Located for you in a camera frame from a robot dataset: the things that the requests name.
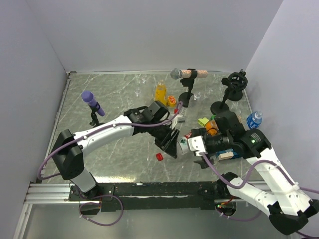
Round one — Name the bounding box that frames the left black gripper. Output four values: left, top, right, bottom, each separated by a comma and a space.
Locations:
148, 119, 180, 159

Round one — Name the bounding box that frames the clear bottle red cap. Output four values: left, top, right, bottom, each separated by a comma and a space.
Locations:
177, 132, 192, 155

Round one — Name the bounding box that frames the yellow juice bottle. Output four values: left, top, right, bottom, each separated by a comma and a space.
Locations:
155, 80, 167, 106

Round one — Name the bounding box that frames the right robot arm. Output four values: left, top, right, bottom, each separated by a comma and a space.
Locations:
187, 111, 319, 236

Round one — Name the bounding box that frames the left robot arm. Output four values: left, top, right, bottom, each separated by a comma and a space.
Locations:
51, 101, 180, 200

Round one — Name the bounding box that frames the orange pill bottle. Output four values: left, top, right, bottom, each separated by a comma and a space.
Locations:
205, 119, 219, 136

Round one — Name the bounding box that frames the small clear open bottle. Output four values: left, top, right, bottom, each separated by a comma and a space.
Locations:
193, 92, 201, 101

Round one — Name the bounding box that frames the blue label water bottle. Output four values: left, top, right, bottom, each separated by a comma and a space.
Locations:
246, 112, 263, 129

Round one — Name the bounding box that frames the blue white block toy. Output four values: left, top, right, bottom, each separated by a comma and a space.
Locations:
216, 149, 242, 160

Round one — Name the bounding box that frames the green toy block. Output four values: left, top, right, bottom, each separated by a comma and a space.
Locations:
197, 115, 215, 127

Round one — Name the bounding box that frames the yellow red toy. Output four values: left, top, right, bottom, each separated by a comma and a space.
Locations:
167, 95, 176, 107

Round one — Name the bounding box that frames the center black microphone stand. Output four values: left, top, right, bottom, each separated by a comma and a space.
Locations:
178, 78, 196, 108

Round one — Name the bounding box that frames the black microphone stand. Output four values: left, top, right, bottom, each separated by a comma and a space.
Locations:
210, 69, 248, 115
89, 104, 105, 127
178, 78, 196, 108

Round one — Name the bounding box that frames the small black stand base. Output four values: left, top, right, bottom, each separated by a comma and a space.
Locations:
228, 91, 243, 102

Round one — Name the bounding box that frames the silver head pink microphone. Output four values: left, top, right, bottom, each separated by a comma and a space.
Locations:
170, 68, 208, 80

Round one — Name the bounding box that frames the left black microphone stand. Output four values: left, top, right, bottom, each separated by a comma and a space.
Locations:
89, 104, 105, 127

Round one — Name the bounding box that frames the right black microphone stand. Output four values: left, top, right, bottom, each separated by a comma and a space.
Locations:
210, 69, 248, 115

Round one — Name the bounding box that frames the purple microphone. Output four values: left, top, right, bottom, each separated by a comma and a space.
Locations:
81, 90, 105, 117

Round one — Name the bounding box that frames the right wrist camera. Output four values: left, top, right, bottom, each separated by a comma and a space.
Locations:
187, 135, 207, 156

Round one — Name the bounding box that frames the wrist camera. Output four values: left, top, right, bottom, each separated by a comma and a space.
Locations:
187, 135, 207, 156
170, 114, 186, 128

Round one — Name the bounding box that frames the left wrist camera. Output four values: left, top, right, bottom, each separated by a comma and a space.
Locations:
170, 114, 186, 128

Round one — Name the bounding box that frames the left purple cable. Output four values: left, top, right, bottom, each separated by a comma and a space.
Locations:
37, 101, 184, 180

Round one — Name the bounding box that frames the purple cable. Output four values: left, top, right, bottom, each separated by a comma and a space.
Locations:
201, 153, 319, 239
37, 101, 184, 180

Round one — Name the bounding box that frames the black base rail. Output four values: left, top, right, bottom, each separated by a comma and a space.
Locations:
68, 181, 241, 215

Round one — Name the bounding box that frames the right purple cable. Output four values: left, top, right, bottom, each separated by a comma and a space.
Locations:
201, 153, 319, 239

